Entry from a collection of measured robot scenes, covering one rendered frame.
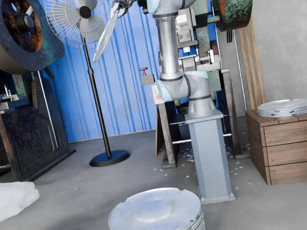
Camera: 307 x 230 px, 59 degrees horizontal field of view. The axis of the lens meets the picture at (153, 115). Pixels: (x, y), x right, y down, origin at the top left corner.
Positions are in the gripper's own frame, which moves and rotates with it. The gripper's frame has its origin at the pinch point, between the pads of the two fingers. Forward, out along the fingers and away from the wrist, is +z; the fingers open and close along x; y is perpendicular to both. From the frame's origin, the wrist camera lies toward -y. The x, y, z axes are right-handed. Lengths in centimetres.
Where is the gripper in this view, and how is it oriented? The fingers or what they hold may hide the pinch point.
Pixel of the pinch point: (113, 18)
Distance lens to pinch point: 156.1
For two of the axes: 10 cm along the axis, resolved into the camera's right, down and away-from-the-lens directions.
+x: 7.2, 5.2, 4.7
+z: -4.5, 8.6, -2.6
